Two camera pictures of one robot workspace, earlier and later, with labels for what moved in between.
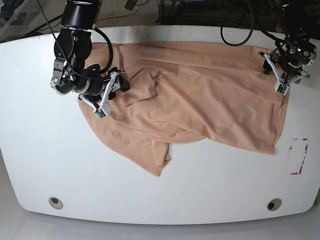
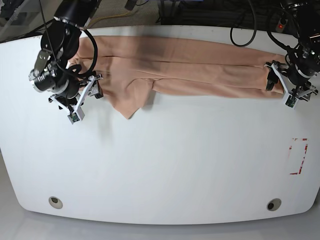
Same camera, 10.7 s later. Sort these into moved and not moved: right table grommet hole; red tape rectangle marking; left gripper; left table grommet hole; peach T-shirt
Moved: peach T-shirt; left gripper
Not moved: left table grommet hole; right table grommet hole; red tape rectangle marking
